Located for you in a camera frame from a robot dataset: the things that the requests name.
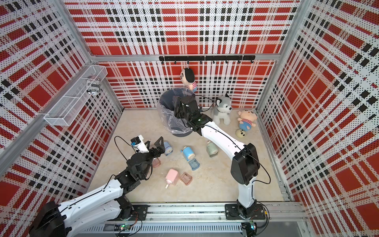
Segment light blue pencil sharpener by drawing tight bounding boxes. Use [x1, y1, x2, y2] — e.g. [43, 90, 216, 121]
[164, 141, 173, 156]

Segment bright blue pencil sharpener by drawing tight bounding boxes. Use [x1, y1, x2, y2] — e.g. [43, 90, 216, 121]
[181, 146, 195, 161]

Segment pink pencil sharpener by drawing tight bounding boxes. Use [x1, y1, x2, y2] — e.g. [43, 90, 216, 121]
[165, 169, 179, 189]

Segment pink sharpener shavings tray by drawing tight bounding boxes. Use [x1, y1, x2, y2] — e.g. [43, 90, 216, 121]
[180, 172, 193, 186]

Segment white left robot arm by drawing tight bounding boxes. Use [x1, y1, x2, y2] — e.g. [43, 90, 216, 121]
[29, 135, 165, 237]

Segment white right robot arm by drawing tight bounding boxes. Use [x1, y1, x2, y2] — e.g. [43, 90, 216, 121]
[174, 95, 261, 219]

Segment green pencil sharpener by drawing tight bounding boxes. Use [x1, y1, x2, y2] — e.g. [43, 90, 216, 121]
[206, 141, 219, 158]

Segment dark grey trash bin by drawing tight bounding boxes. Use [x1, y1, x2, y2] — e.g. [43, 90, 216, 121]
[158, 88, 198, 138]

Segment clear plastic bin liner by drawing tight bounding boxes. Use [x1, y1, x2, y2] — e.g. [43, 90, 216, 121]
[156, 87, 199, 135]

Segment hanging boy doll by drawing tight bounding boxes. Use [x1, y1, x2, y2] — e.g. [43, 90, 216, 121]
[180, 68, 197, 92]

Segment grey white husky plush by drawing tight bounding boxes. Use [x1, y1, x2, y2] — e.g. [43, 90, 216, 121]
[211, 93, 233, 125]

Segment cream round face ball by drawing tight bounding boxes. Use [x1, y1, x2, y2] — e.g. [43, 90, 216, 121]
[235, 129, 246, 138]

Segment pink pig plush blue shirt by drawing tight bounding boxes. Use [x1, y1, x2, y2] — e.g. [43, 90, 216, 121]
[237, 110, 258, 131]

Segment small striped can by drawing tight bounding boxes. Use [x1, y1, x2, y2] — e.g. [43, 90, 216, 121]
[86, 76, 101, 96]

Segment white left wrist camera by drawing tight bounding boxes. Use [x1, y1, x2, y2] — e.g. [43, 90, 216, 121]
[131, 135, 149, 153]

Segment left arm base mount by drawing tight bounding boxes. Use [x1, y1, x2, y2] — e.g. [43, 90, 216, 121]
[118, 204, 149, 221]

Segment black hook rail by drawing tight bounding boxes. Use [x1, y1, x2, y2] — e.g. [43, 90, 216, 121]
[159, 55, 256, 63]

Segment white wire mesh shelf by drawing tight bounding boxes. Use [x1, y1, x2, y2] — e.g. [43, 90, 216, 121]
[43, 65, 108, 126]

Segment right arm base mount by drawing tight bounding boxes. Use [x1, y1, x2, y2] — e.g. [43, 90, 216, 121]
[225, 203, 266, 220]

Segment aluminium front rail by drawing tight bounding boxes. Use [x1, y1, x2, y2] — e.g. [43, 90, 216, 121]
[75, 202, 312, 237]

